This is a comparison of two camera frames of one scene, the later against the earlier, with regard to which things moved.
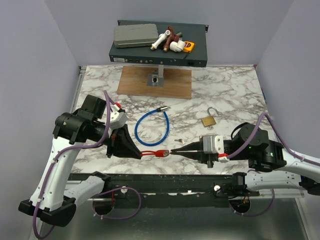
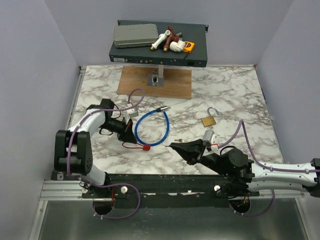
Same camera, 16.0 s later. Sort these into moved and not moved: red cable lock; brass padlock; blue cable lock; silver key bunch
Moved: red cable lock
Not moved: silver key bunch; brass padlock; blue cable lock
